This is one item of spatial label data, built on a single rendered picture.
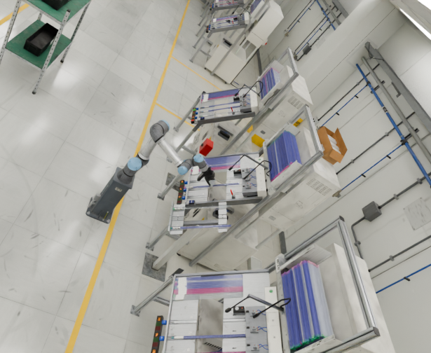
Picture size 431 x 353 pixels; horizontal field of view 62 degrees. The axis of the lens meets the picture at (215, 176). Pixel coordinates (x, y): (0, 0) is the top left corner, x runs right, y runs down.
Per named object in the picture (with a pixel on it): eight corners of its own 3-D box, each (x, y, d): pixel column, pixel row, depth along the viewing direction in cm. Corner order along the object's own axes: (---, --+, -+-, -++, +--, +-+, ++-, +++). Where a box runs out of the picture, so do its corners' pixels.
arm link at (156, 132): (150, 125, 292) (188, 171, 298) (156, 120, 301) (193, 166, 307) (141, 132, 298) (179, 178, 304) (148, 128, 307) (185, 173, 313)
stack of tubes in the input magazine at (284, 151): (270, 181, 315) (292, 162, 300) (266, 147, 353) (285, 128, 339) (281, 188, 319) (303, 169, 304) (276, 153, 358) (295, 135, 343)
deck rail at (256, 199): (186, 209, 336) (184, 204, 332) (186, 207, 338) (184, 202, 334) (263, 202, 327) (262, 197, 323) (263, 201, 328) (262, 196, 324)
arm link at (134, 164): (120, 169, 321) (127, 159, 314) (129, 163, 332) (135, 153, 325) (130, 178, 321) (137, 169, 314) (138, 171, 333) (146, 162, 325)
